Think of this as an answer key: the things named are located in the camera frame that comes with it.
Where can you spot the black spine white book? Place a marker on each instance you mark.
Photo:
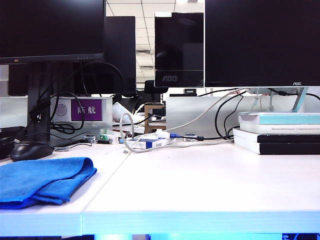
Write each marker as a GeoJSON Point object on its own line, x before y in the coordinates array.
{"type": "Point", "coordinates": [287, 138]}
{"type": "Point", "coordinates": [287, 148]}

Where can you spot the teal spine book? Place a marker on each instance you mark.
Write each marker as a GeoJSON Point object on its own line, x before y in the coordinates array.
{"type": "Point", "coordinates": [287, 118]}

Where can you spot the silver teal monitor stand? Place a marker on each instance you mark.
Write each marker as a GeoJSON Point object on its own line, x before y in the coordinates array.
{"type": "Point", "coordinates": [301, 98]}

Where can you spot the black computer mouse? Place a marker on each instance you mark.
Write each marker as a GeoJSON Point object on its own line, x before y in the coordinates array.
{"type": "Point", "coordinates": [30, 150]}

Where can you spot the white frosted sign panel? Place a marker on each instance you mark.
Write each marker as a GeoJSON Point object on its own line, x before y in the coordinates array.
{"type": "Point", "coordinates": [107, 112]}

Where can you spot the black monitor stand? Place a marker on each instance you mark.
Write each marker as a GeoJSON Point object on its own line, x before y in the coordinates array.
{"type": "Point", "coordinates": [37, 87]}

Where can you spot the purple name sign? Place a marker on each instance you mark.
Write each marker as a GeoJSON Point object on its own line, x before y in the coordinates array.
{"type": "Point", "coordinates": [86, 110]}

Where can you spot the small wooden shelf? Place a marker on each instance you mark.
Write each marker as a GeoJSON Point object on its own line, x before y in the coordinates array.
{"type": "Point", "coordinates": [148, 117]}

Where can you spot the white book with print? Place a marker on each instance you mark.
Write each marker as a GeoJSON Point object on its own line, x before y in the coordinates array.
{"type": "Point", "coordinates": [275, 129]}

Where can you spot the blue microfibre rag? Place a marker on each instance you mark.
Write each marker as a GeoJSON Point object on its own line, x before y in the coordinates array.
{"type": "Point", "coordinates": [37, 180]}

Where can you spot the frosted desk partition panel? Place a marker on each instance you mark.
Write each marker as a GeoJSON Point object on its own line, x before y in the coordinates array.
{"type": "Point", "coordinates": [13, 112]}

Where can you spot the blue VGA connector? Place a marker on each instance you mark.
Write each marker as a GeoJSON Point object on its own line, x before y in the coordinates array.
{"type": "Point", "coordinates": [176, 136]}

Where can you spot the large silver-edged AOC monitor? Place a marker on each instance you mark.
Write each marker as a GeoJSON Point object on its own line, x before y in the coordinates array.
{"type": "Point", "coordinates": [250, 37]}

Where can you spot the green white small box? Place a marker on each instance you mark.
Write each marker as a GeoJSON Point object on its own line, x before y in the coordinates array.
{"type": "Point", "coordinates": [106, 137]}

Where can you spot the matte black background monitor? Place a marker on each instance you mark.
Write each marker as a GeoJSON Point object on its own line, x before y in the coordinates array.
{"type": "Point", "coordinates": [120, 50]}

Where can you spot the black widescreen desk monitor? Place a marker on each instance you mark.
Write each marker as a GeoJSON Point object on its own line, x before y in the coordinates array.
{"type": "Point", "coordinates": [50, 25]}

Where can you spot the white adapter block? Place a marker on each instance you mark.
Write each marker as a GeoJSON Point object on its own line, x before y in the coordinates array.
{"type": "Point", "coordinates": [163, 133]}

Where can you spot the clear small jar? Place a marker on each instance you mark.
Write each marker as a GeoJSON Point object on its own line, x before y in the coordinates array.
{"type": "Point", "coordinates": [90, 138]}

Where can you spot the small glossy AOC monitor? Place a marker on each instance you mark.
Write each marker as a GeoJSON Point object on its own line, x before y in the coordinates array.
{"type": "Point", "coordinates": [179, 42]}

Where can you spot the grey desk partition panel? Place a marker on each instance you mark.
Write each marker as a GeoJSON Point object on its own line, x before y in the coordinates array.
{"type": "Point", "coordinates": [190, 112]}

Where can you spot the white printed bag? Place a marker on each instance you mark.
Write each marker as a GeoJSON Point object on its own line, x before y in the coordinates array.
{"type": "Point", "coordinates": [120, 111]}

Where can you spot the blue white carton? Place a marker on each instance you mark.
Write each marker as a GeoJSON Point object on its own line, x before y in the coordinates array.
{"type": "Point", "coordinates": [153, 143]}

